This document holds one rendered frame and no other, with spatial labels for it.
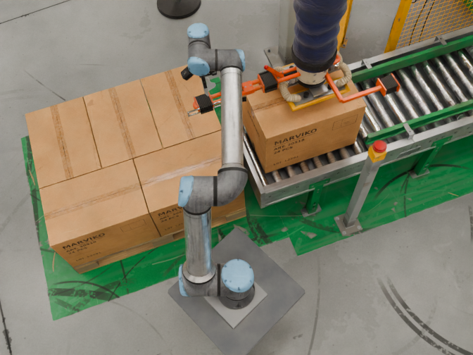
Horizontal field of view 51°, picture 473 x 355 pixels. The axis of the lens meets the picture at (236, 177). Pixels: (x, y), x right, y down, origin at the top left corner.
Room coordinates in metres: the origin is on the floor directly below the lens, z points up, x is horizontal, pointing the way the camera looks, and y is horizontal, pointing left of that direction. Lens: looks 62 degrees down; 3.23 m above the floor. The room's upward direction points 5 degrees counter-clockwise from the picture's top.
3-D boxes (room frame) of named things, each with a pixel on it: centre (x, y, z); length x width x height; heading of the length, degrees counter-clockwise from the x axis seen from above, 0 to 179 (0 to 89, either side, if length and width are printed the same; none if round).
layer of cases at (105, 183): (1.71, 0.66, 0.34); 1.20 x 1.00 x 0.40; 105
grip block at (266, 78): (1.62, -0.21, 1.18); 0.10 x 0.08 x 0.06; 16
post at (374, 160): (1.26, -0.74, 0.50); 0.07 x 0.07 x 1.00; 15
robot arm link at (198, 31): (1.52, 0.11, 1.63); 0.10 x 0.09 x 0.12; 177
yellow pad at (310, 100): (1.60, -0.47, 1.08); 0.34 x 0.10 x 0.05; 106
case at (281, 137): (1.68, -0.41, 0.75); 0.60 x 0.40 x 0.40; 105
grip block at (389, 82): (1.52, -0.81, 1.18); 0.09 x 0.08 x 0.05; 16
